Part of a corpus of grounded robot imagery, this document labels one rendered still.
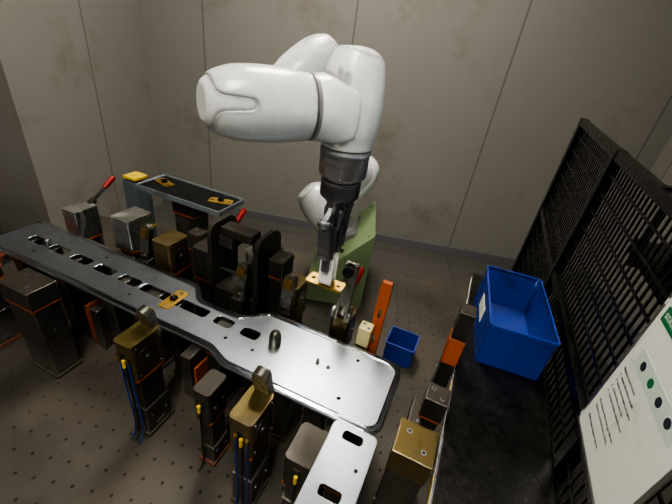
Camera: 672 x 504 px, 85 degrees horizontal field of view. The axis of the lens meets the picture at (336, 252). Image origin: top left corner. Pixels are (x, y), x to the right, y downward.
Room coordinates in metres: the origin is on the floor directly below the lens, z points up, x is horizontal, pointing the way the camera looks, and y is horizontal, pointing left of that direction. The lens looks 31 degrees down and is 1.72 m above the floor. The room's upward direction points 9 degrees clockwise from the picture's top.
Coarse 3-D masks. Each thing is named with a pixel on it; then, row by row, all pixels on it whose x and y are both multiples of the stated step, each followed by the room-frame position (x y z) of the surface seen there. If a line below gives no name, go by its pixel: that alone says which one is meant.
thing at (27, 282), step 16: (16, 272) 0.78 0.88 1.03; (32, 272) 0.79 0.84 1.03; (0, 288) 0.73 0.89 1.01; (16, 288) 0.72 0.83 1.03; (32, 288) 0.73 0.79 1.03; (48, 288) 0.75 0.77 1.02; (16, 304) 0.72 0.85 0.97; (32, 304) 0.70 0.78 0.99; (48, 304) 0.74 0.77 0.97; (16, 320) 0.74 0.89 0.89; (32, 320) 0.71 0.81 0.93; (48, 320) 0.73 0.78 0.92; (64, 320) 0.76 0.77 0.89; (32, 336) 0.72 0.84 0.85; (48, 336) 0.71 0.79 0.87; (64, 336) 0.75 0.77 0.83; (32, 352) 0.73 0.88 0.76; (48, 352) 0.70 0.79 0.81; (64, 352) 0.74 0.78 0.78; (48, 368) 0.71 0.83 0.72; (64, 368) 0.72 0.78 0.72
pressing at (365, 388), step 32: (32, 224) 1.07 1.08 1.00; (32, 256) 0.90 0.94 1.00; (64, 256) 0.92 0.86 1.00; (96, 256) 0.95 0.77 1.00; (128, 256) 0.97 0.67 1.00; (96, 288) 0.80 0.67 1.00; (128, 288) 0.82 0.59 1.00; (160, 288) 0.84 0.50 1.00; (192, 288) 0.86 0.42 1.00; (160, 320) 0.71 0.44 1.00; (192, 320) 0.73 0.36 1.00; (256, 320) 0.77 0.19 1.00; (288, 320) 0.78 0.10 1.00; (224, 352) 0.63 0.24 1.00; (256, 352) 0.65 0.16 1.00; (288, 352) 0.67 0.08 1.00; (320, 352) 0.68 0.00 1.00; (352, 352) 0.70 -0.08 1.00; (288, 384) 0.57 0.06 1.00; (320, 384) 0.58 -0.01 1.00; (352, 384) 0.60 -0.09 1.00; (384, 384) 0.61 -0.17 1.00; (352, 416) 0.51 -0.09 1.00; (384, 416) 0.53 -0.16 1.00
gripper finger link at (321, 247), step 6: (318, 222) 0.59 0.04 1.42; (330, 222) 0.59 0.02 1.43; (318, 228) 0.60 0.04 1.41; (330, 228) 0.59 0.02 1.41; (318, 234) 0.60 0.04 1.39; (324, 234) 0.60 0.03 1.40; (330, 234) 0.60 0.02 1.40; (318, 240) 0.60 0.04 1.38; (324, 240) 0.60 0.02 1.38; (330, 240) 0.60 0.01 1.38; (318, 246) 0.61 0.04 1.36; (324, 246) 0.60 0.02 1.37; (330, 246) 0.61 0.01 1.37; (318, 252) 0.61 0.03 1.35; (324, 252) 0.60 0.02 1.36; (330, 252) 0.61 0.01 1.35; (318, 258) 0.61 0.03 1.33
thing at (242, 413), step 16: (240, 400) 0.48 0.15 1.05; (256, 400) 0.48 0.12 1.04; (272, 400) 0.49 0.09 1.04; (240, 416) 0.44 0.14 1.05; (256, 416) 0.45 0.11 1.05; (272, 416) 0.50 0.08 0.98; (240, 432) 0.43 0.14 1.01; (256, 432) 0.44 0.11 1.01; (240, 448) 0.42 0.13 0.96; (256, 448) 0.44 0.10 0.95; (240, 464) 0.44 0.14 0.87; (256, 464) 0.45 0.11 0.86; (240, 480) 0.44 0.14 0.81; (256, 480) 0.45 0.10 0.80; (240, 496) 0.44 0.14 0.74; (256, 496) 0.45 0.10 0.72
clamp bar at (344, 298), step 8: (352, 264) 0.80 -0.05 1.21; (360, 264) 0.80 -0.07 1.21; (344, 272) 0.77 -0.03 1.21; (352, 272) 0.76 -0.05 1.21; (344, 280) 0.79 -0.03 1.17; (352, 280) 0.78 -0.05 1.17; (344, 288) 0.79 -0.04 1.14; (352, 288) 0.78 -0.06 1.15; (344, 296) 0.79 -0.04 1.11; (352, 296) 0.78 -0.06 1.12; (336, 304) 0.78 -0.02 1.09; (344, 304) 0.78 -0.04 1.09; (336, 312) 0.77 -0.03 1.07; (344, 320) 0.76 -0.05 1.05
